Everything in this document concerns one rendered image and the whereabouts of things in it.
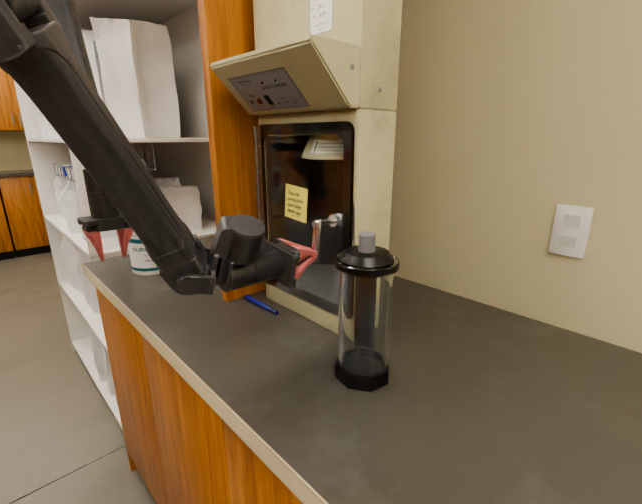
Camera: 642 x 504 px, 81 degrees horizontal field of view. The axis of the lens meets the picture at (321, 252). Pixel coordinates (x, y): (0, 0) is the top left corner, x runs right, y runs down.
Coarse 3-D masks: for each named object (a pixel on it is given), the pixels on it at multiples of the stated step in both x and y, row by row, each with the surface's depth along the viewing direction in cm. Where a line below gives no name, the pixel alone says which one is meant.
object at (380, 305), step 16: (336, 256) 64; (352, 288) 60; (368, 288) 59; (384, 288) 60; (352, 304) 61; (368, 304) 60; (384, 304) 61; (352, 320) 62; (368, 320) 61; (384, 320) 62; (352, 336) 63; (368, 336) 62; (384, 336) 63; (352, 352) 63; (368, 352) 63; (384, 352) 64; (352, 368) 64; (368, 368) 64; (384, 368) 65
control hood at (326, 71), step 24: (264, 48) 65; (288, 48) 61; (312, 48) 58; (336, 48) 60; (216, 72) 79; (240, 72) 74; (288, 72) 66; (312, 72) 62; (336, 72) 61; (240, 96) 82; (312, 96) 68; (336, 96) 64
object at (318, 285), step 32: (288, 128) 80; (320, 128) 73; (352, 128) 68; (288, 160) 82; (320, 160) 75; (352, 160) 69; (320, 192) 77; (352, 192) 71; (288, 224) 87; (320, 256) 81; (320, 288) 83
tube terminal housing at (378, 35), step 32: (256, 0) 81; (288, 0) 74; (352, 0) 63; (384, 0) 65; (256, 32) 83; (288, 32) 76; (352, 32) 64; (384, 32) 67; (384, 64) 68; (384, 96) 70; (384, 128) 72; (384, 160) 74; (384, 192) 77; (384, 224) 79; (320, 320) 87
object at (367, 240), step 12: (360, 240) 61; (372, 240) 61; (348, 252) 61; (360, 252) 61; (372, 252) 61; (384, 252) 61; (348, 264) 60; (360, 264) 59; (372, 264) 58; (384, 264) 59
